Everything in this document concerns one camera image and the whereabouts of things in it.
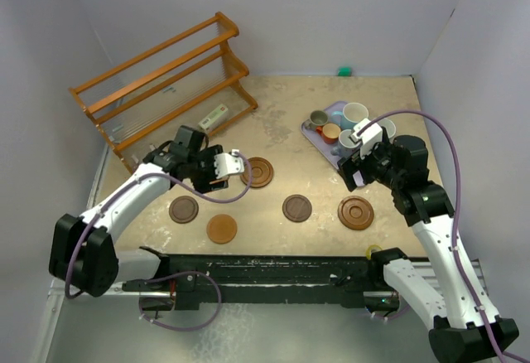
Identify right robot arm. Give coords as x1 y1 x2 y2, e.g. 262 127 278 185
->
339 125 519 362

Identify loose staple strips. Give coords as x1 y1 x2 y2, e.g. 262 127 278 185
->
162 86 176 93

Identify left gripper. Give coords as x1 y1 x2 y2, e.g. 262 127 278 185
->
187 146 228 193

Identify orange wooden three-tier shelf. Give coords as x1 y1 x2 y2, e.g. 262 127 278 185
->
69 12 258 172

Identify ringed brown coaster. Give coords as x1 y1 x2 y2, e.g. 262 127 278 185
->
337 196 374 230
248 157 274 188

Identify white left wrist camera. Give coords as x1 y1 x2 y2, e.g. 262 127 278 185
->
214 149 245 179

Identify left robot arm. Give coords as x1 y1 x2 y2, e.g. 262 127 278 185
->
49 126 245 299

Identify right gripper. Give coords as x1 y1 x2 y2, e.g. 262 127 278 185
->
338 136 403 191

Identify green staples box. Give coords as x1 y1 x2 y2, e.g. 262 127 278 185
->
198 104 229 133

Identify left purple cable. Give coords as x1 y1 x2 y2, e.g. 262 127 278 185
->
64 153 253 332

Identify teal patterned mug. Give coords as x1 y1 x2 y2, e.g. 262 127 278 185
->
378 118 397 142

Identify purple cable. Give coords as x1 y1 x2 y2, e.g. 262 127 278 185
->
358 109 530 363
64 153 253 332

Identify yellow tape roll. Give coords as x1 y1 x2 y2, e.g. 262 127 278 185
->
365 244 383 259

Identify green object by wall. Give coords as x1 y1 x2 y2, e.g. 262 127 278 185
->
337 66 353 77

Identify small grey green cup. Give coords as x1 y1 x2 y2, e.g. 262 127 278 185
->
303 110 329 131

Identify light wooden coaster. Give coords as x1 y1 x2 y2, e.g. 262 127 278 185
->
206 214 238 244

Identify orange cup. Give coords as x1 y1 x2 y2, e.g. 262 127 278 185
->
316 123 341 145

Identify dark walnut coaster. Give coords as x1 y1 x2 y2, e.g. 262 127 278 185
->
168 196 199 224
282 194 312 223

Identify blue mug on tray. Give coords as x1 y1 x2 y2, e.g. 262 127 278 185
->
330 129 357 157

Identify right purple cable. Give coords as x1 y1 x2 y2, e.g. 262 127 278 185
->
358 109 530 363

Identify large light blue mug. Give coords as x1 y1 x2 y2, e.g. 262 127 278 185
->
329 103 369 130

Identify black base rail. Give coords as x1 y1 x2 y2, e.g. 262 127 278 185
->
123 254 398 311

